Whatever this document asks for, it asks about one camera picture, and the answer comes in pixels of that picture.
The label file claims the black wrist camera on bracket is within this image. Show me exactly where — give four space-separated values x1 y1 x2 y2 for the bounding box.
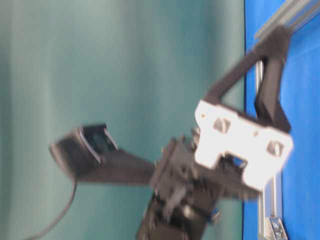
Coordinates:
49 124 155 186

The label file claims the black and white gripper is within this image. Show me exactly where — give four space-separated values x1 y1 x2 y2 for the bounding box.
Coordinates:
150 100 293 215

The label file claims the long aluminium frame rail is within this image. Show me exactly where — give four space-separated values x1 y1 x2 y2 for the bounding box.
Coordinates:
254 59 283 240

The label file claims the lower aluminium corner bracket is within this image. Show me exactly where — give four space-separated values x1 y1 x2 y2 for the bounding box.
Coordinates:
267 217 288 240

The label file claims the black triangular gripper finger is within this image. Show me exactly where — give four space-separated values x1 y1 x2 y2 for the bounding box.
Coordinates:
204 25 292 133

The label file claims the diagonal aluminium frame rail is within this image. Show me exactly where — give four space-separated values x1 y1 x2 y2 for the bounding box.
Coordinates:
254 0 320 40

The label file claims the black camera cable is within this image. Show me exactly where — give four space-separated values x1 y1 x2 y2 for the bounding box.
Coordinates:
23 179 78 240

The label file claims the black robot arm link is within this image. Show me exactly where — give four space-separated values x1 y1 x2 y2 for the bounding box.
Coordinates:
135 194 221 240

